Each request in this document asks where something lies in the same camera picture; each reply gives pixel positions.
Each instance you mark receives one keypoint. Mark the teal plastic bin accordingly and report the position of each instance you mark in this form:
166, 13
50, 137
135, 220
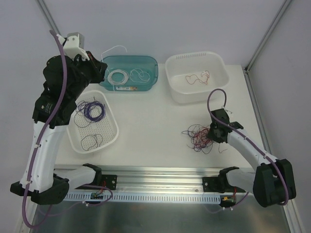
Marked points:
130, 73

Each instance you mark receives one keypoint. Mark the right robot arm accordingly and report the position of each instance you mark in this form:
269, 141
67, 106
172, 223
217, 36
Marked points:
273, 179

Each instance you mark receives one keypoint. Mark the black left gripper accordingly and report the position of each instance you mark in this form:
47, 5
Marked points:
97, 69

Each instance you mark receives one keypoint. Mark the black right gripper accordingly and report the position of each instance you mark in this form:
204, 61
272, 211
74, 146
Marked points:
213, 134

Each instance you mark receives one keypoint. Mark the white slotted cable duct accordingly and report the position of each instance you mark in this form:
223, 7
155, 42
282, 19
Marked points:
143, 197

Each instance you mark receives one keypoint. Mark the white tub basket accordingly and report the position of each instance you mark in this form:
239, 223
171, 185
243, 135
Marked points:
192, 76

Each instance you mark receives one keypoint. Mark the white perforated tray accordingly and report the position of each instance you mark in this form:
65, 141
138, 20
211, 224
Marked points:
92, 125

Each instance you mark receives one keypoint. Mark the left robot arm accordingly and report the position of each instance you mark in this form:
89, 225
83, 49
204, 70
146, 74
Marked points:
39, 181

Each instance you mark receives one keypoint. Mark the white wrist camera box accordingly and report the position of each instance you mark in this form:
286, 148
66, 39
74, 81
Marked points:
73, 45

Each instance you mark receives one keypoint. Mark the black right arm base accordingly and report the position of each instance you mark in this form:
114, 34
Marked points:
219, 183

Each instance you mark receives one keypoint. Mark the aluminium frame rail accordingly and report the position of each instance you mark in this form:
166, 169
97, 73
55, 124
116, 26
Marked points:
162, 180

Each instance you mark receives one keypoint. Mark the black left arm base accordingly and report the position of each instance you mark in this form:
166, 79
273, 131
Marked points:
107, 180

